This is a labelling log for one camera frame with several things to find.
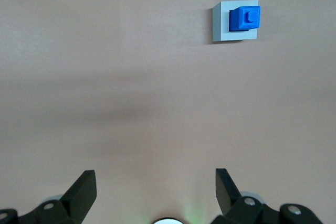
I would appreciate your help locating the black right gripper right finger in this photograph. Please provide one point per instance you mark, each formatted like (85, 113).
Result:
(231, 203)

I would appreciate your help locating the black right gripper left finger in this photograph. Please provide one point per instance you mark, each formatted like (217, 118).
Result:
(76, 200)

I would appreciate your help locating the blue plastic part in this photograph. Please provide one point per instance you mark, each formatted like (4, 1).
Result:
(240, 20)

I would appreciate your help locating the gray square base block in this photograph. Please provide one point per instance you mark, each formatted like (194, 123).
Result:
(223, 24)

